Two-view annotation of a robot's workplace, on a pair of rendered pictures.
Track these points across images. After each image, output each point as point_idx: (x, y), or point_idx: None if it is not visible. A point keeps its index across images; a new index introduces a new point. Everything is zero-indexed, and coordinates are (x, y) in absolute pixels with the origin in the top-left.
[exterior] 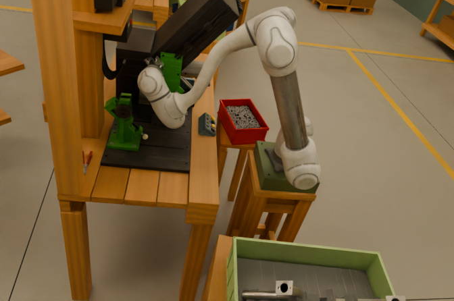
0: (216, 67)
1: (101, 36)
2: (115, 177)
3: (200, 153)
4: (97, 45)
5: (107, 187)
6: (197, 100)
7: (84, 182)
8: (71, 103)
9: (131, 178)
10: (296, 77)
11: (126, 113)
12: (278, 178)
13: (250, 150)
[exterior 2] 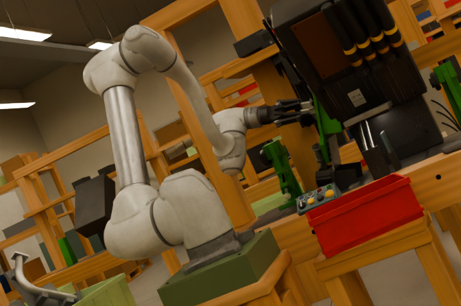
0: (189, 101)
1: (283, 81)
2: (250, 226)
3: (266, 226)
4: (267, 90)
5: (238, 230)
6: (209, 140)
7: (249, 222)
8: (192, 134)
9: (246, 229)
10: (105, 102)
11: (261, 160)
12: (185, 265)
13: (284, 249)
